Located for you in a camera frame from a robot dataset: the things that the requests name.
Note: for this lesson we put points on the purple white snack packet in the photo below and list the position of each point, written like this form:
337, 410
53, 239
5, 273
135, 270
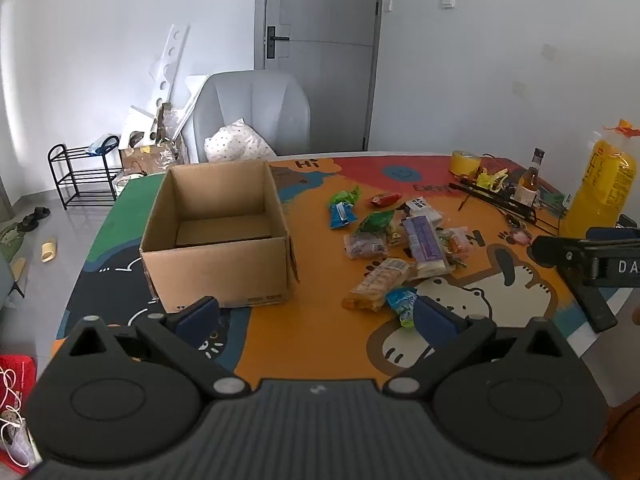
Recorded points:
425, 245

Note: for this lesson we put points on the grey chair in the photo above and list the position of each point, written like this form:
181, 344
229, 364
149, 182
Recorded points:
260, 105

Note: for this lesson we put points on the glass bottle with label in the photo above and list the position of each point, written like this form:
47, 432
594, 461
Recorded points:
527, 185

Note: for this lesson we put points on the blue plastic bag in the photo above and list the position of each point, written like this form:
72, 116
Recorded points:
100, 145

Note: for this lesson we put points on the white dotted pillow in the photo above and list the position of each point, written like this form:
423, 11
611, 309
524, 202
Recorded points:
235, 142

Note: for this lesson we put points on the blue green candy packet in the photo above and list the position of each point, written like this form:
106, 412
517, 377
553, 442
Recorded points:
402, 302

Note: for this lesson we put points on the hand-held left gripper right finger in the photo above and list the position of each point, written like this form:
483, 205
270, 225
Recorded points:
435, 320

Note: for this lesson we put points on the grey door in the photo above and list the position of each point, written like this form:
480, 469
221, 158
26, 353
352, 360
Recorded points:
325, 85

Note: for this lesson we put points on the white black snack packet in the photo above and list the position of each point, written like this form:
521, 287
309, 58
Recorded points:
419, 207

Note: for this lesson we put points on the blue white snack packet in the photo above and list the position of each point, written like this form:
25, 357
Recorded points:
342, 216

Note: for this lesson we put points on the red snack packet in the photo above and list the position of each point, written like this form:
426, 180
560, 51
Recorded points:
385, 200

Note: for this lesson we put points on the yellow tape roll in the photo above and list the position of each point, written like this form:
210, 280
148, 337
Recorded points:
465, 162

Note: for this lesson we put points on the white foam piece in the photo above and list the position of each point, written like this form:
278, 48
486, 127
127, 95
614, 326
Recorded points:
195, 90

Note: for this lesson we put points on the green rug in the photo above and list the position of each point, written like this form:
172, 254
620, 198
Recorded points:
10, 240

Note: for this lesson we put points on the yellow green plastic wrapper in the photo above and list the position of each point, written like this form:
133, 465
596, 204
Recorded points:
490, 179

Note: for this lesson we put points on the large green snack packet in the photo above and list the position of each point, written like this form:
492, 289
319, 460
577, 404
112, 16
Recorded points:
375, 222

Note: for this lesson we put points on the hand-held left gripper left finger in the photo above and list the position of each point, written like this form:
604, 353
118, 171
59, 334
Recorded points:
197, 317

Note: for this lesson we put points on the small green snack packet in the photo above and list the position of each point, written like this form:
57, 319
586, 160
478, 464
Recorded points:
346, 195

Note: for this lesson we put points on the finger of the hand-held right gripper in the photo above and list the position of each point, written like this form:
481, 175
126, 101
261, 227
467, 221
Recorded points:
565, 252
615, 234

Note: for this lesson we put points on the clear packet of dark snacks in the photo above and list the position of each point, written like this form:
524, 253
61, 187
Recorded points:
365, 247

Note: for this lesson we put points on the black shoe rack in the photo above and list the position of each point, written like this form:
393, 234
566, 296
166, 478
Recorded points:
82, 175

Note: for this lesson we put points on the taped cardboard box of scraps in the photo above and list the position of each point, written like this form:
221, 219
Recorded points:
150, 157

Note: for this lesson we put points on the large yellow juice bottle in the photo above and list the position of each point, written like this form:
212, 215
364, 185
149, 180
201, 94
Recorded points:
605, 180

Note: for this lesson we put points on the yellow slipper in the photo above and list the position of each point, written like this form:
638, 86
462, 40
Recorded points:
19, 267
48, 251

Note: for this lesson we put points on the orange printed snack packet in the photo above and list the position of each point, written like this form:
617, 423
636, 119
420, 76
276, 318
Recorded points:
457, 245

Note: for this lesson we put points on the tall white foam board with holes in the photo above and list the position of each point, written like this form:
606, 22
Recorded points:
172, 65

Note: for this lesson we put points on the red bag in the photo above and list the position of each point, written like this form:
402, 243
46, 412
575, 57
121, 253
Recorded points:
17, 375

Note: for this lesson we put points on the colourful cartoon table mat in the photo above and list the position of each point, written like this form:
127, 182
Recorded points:
325, 340

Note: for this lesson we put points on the short white foam board with holes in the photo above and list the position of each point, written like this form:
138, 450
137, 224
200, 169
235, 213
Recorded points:
137, 122

